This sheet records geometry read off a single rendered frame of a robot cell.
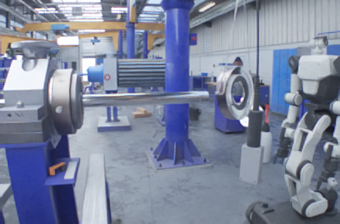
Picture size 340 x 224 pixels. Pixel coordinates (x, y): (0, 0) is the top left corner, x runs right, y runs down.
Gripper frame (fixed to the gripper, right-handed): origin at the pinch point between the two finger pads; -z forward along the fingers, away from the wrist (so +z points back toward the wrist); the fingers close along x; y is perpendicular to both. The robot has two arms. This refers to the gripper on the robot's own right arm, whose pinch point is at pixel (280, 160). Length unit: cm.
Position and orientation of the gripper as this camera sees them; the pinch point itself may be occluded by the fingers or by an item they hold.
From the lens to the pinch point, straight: 194.2
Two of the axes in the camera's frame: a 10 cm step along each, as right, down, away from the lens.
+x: -9.5, -1.7, -2.5
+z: 1.9, -9.8, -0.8
